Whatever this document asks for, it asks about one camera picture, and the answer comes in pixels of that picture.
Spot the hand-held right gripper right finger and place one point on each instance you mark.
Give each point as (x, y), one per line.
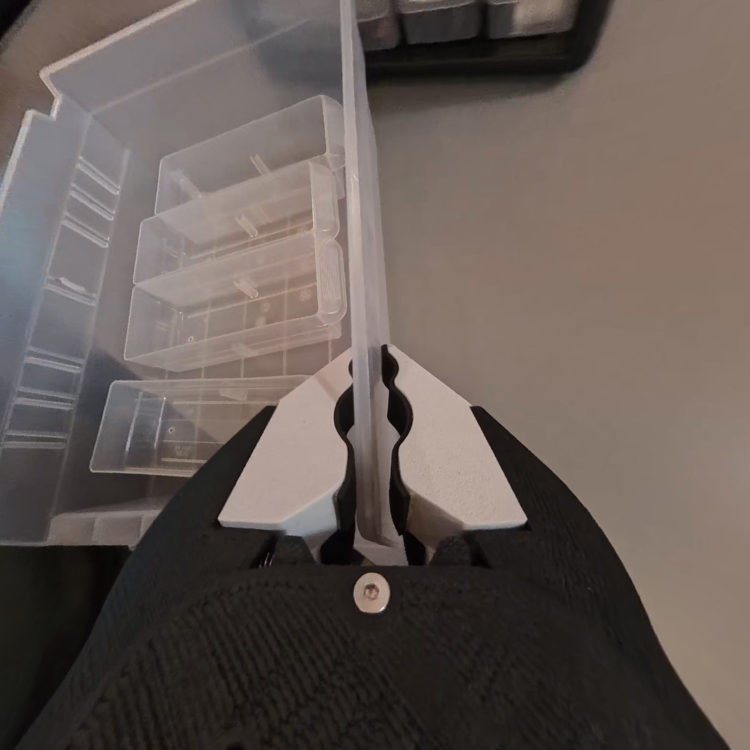
(463, 463)

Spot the small clear plastic drawer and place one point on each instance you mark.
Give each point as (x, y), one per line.
(205, 328)
(193, 246)
(246, 140)
(176, 410)

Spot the clear plastic storage bin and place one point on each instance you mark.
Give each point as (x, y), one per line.
(70, 293)

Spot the black drawer cabinet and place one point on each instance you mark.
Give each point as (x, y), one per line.
(580, 53)

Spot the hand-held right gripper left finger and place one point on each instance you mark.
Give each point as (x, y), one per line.
(287, 463)

